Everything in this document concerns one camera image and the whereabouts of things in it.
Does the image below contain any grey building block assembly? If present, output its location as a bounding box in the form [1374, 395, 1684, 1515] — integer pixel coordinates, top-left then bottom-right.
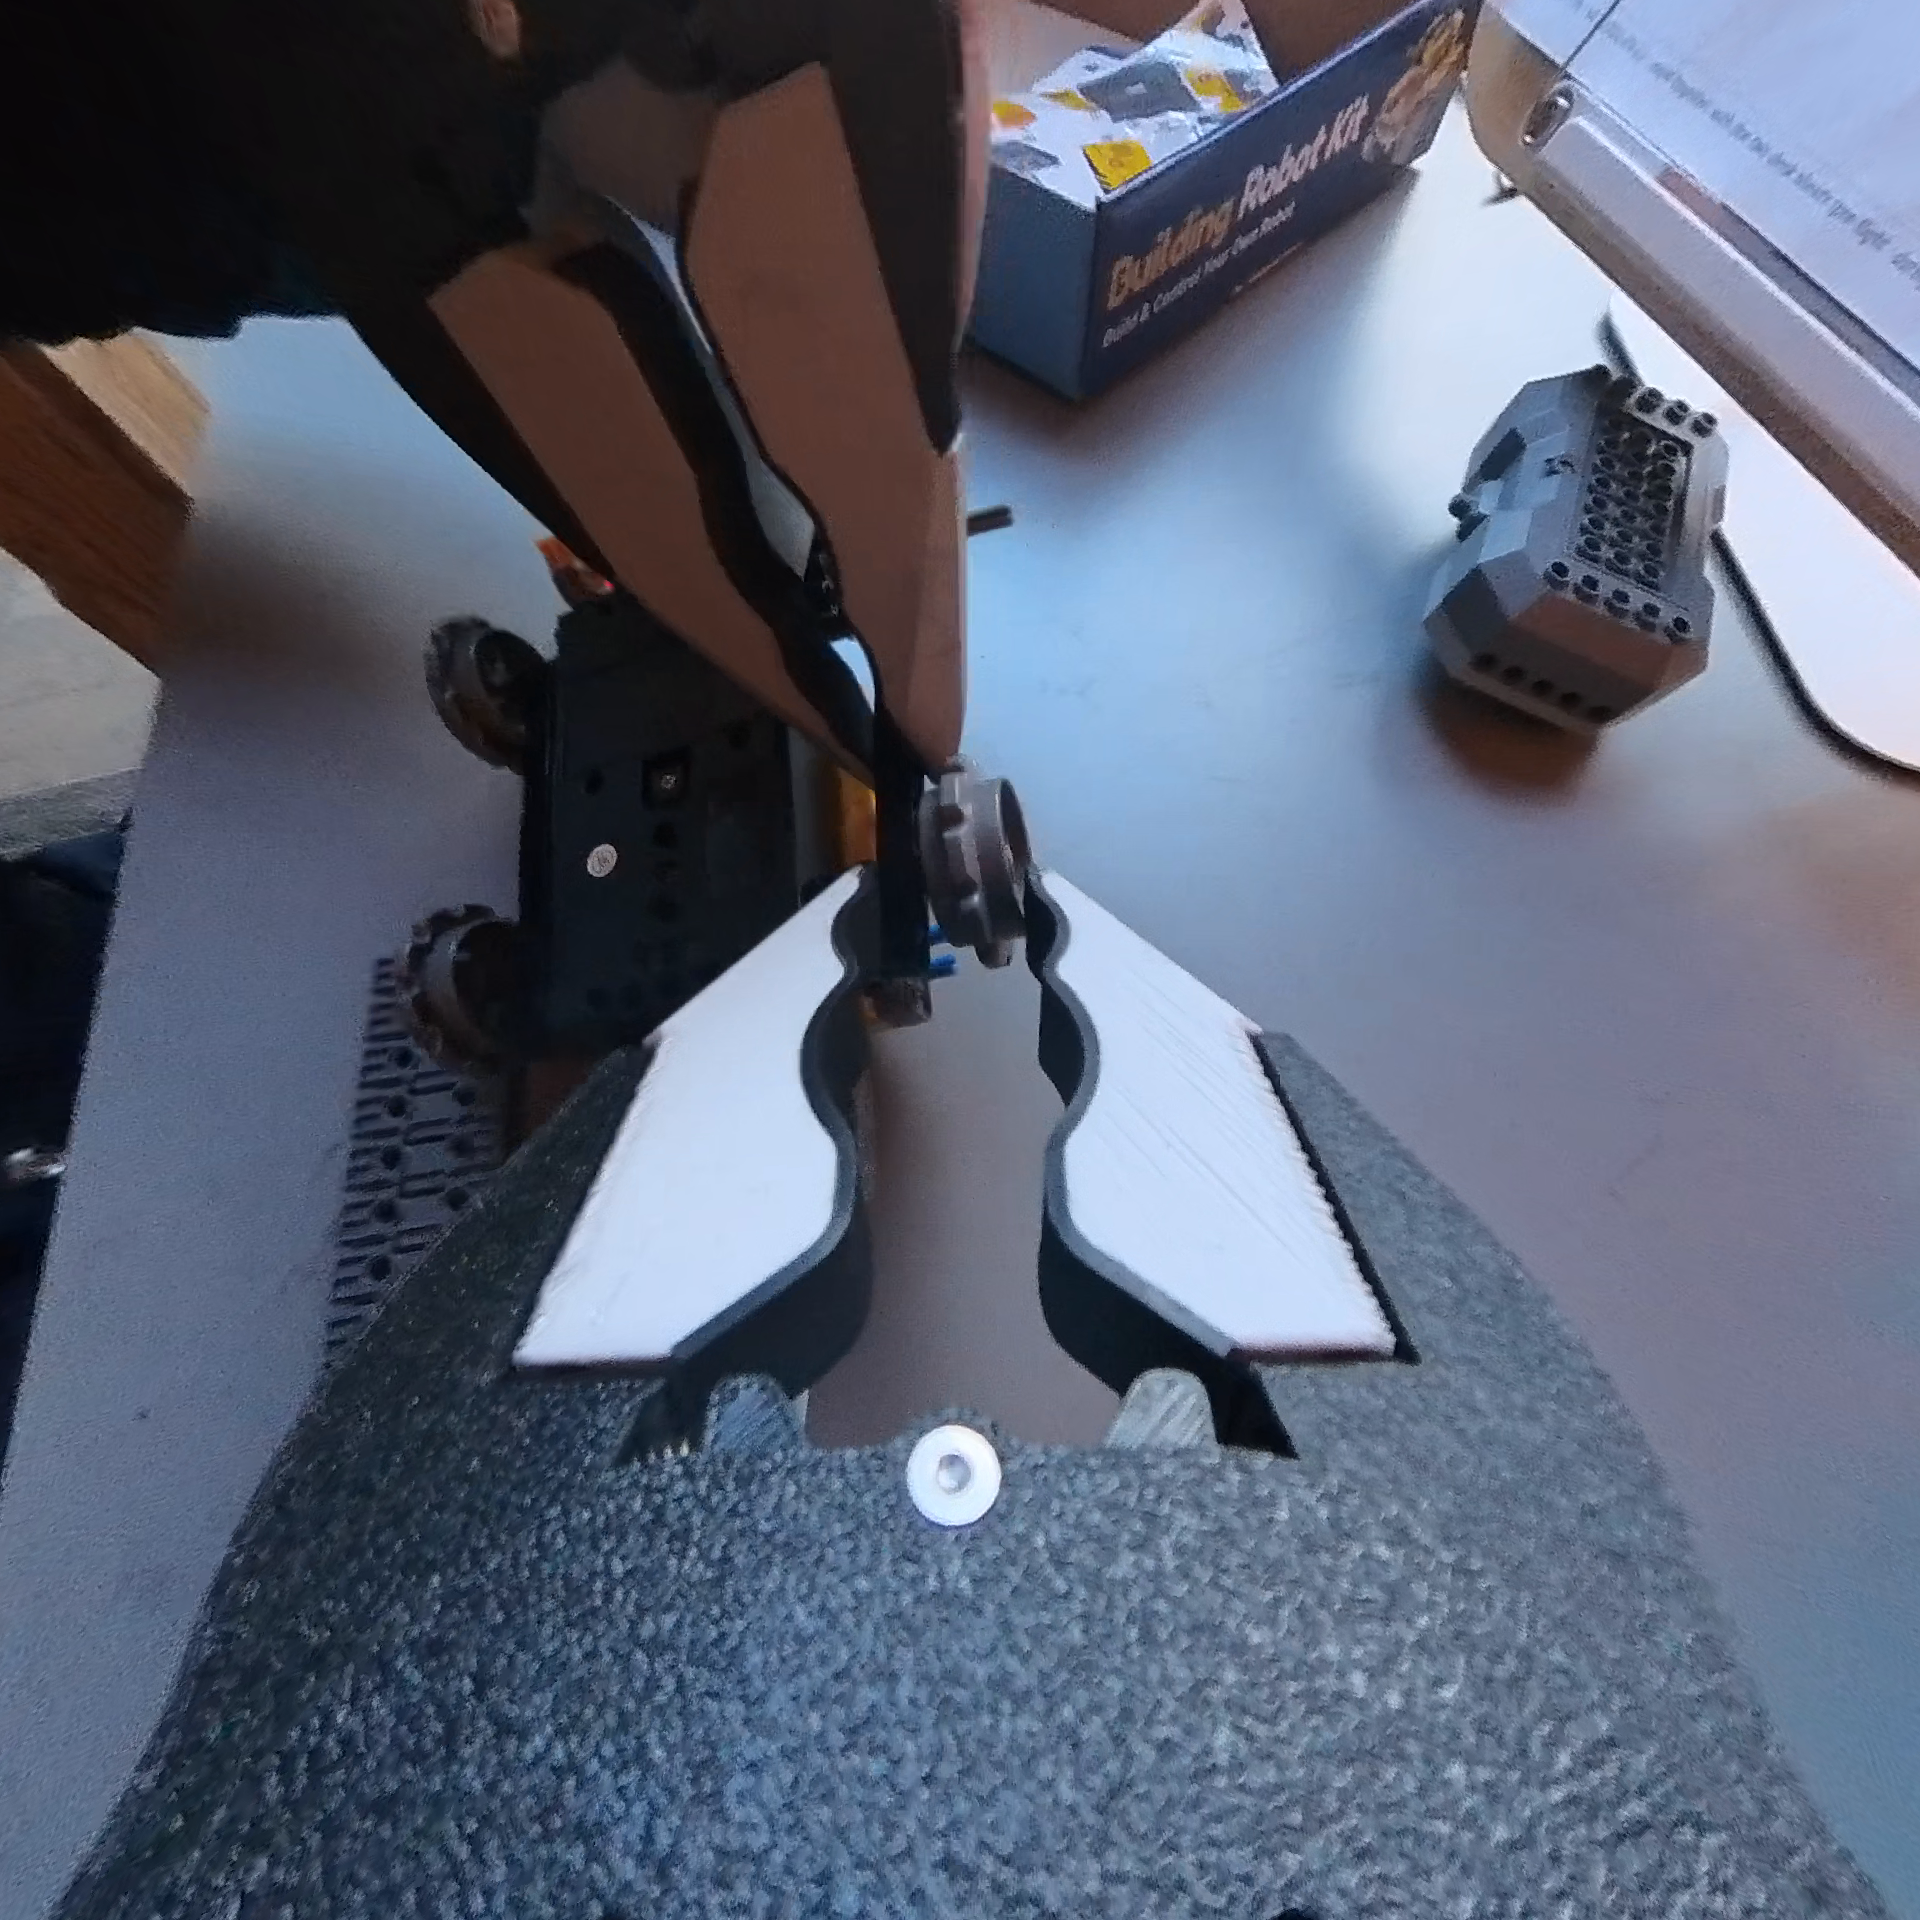
[1422, 363, 1731, 732]

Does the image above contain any instruction sheet on stand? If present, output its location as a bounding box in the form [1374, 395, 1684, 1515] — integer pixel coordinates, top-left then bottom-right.
[1462, 0, 1920, 775]

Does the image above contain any flat grey track strip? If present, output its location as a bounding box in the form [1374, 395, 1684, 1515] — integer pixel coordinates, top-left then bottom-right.
[323, 951, 511, 1353]

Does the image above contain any grey cardboard box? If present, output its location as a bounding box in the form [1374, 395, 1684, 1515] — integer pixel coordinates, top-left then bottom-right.
[966, 0, 1488, 404]

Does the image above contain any person's upper body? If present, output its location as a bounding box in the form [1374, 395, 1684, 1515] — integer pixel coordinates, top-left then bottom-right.
[0, 826, 126, 1353]

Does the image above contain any printed instruction sheet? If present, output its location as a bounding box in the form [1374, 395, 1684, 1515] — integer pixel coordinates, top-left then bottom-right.
[1558, 0, 1920, 378]

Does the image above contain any wooden partition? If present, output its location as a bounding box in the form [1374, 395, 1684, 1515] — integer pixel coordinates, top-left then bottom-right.
[0, 333, 207, 669]

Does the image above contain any yellow black toy car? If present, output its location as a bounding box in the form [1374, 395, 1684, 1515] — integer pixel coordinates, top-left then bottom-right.
[404, 539, 961, 1113]

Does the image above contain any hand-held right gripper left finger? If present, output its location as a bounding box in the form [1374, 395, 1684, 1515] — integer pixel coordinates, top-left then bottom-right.
[510, 866, 880, 1397]

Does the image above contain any grey toothed wheel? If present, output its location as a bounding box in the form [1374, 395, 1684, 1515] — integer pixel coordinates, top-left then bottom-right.
[915, 762, 1039, 969]

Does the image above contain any yellow grey instruction leaflet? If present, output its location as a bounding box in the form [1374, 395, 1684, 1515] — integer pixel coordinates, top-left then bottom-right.
[989, 0, 1280, 197]

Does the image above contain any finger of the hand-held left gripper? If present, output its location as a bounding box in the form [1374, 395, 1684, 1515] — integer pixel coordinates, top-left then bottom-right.
[422, 244, 880, 788]
[681, 57, 974, 770]

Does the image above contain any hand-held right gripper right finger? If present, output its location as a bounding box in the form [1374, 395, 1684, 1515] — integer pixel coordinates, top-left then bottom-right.
[1023, 866, 1401, 1413]

